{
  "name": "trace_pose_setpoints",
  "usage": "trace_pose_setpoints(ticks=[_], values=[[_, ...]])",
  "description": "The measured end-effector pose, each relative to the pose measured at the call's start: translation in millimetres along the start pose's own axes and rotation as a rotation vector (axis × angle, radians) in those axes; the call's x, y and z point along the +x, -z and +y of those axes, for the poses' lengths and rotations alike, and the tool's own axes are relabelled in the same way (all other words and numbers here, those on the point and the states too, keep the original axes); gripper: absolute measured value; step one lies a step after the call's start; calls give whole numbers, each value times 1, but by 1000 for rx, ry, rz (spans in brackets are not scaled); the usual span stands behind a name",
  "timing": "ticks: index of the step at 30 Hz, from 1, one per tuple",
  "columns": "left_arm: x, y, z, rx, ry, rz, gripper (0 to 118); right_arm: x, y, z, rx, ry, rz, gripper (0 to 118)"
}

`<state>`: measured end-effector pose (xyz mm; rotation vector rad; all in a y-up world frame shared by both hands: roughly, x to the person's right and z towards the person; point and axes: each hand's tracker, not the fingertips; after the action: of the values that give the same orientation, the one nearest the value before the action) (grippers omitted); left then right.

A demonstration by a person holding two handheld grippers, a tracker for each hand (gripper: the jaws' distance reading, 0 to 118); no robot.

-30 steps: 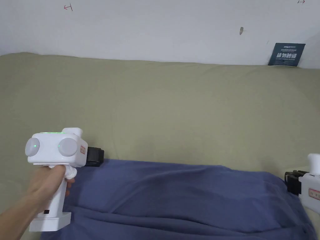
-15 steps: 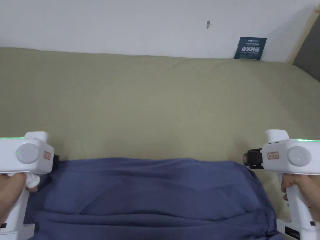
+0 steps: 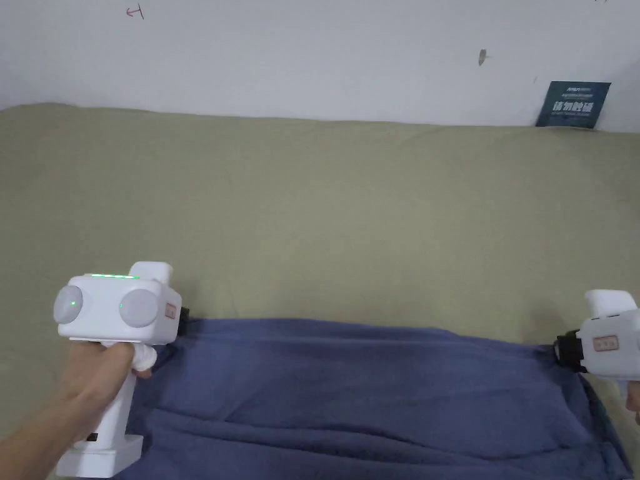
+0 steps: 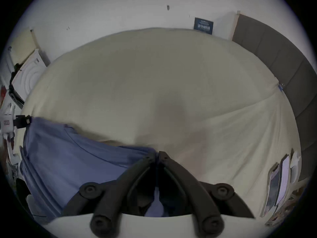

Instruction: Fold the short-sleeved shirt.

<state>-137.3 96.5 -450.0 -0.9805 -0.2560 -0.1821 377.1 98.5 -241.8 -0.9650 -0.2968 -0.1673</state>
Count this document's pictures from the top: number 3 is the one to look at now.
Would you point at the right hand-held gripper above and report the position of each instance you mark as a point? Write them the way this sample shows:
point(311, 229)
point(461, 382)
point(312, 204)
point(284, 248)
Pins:
point(607, 340)

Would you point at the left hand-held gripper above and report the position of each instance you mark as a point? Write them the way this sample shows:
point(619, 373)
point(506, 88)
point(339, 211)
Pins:
point(112, 310)

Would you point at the dark blue garment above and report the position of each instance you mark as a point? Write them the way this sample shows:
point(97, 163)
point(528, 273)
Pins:
point(360, 400)

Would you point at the person's left forearm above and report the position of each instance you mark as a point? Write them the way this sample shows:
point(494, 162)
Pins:
point(35, 440)

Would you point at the bed with beige sheet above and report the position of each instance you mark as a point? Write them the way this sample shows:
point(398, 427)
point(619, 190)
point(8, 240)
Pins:
point(320, 220)

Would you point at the person's left hand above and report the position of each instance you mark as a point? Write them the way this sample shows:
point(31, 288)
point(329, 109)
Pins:
point(95, 375)

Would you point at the dark teal sign card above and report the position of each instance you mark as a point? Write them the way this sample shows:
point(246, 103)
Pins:
point(573, 105)

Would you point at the person's right hand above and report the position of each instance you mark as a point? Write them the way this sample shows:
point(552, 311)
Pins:
point(633, 402)

